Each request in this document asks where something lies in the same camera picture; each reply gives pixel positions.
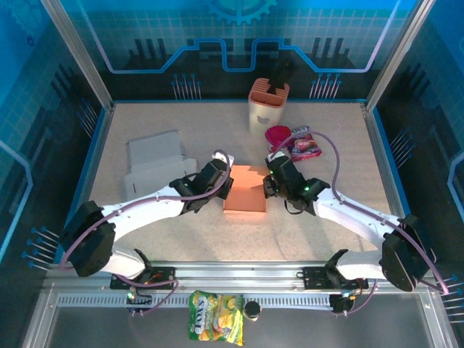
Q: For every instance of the orange cardboard box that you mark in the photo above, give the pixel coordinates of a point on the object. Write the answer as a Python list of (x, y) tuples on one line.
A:
[(246, 195)]

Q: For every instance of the white paper box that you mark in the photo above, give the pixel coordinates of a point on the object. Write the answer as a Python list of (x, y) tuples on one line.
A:
[(152, 152)]

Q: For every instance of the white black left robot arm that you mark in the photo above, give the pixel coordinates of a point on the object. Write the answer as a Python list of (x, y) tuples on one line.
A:
[(145, 206)]

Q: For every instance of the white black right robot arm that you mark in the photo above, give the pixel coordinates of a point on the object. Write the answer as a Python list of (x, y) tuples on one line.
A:
[(348, 217)]

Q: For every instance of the purple candy bag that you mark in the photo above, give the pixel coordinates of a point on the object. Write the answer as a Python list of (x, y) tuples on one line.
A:
[(306, 146)]

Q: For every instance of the pink heart-shaped container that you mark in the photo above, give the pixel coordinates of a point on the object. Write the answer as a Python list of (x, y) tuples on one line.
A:
[(275, 136)]

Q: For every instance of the beige pink knife block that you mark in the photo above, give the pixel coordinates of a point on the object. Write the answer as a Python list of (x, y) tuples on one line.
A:
[(264, 116)]

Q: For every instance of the black round cap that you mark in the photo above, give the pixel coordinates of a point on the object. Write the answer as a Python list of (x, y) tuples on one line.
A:
[(252, 309)]

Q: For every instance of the yellow green candy bag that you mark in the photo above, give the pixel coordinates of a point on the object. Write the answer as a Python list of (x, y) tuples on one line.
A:
[(214, 319)]

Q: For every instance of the small controller board with LED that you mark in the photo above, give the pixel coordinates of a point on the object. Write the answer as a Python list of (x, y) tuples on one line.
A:
[(139, 301), (340, 302)]

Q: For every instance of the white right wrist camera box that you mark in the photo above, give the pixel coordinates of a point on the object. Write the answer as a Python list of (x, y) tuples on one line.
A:
[(275, 156)]

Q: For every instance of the aluminium mounting rail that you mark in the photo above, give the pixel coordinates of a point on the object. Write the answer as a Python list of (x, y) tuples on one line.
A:
[(235, 279)]

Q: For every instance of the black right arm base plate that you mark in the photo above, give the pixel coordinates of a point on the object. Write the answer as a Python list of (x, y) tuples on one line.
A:
[(315, 277)]

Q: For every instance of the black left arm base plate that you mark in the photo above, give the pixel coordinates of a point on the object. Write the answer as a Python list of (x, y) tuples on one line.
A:
[(163, 277)]

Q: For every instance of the aluminium frame post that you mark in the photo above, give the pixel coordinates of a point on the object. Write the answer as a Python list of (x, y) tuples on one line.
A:
[(78, 54), (395, 54)]

